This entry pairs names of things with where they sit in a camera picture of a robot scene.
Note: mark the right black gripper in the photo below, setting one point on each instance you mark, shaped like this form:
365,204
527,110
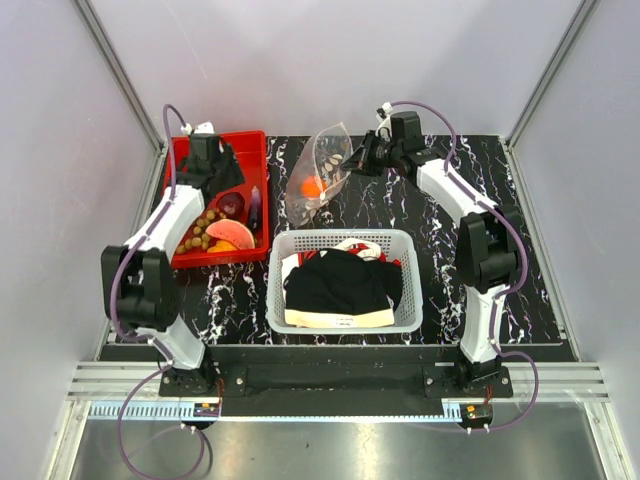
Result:
361,158

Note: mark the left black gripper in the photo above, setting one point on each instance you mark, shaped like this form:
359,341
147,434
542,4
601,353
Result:
235,177

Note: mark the dark red fake fruit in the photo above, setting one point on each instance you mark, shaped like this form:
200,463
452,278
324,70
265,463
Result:
232,204

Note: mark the clear zip top bag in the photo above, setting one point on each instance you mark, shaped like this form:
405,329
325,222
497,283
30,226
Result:
322,156

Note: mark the orange fake fruit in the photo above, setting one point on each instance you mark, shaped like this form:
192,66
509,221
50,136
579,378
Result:
312,187

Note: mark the red watermelon slice toy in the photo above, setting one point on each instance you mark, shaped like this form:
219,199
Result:
233,232

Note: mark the yellow fake food pile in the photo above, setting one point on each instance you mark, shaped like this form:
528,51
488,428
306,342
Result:
222,246

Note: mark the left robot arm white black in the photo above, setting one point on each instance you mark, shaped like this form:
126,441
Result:
140,295

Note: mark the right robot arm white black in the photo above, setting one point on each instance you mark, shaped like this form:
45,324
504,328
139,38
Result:
490,257

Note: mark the purple fake eggplant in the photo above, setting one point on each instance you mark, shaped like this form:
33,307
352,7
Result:
254,219

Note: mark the red plastic bin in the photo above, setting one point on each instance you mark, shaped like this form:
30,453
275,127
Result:
250,150

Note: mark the red white cloth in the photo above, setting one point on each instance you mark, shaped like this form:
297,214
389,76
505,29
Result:
363,249

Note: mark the white perforated plastic basket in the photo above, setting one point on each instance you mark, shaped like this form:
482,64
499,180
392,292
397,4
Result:
394,244

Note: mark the black cloth in basket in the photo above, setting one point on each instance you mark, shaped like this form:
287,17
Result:
332,281

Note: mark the beige cloth with label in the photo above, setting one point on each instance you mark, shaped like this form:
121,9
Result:
375,319

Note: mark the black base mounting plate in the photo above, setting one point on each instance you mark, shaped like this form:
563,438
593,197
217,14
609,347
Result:
332,381

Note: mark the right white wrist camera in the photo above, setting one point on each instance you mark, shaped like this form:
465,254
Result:
383,115

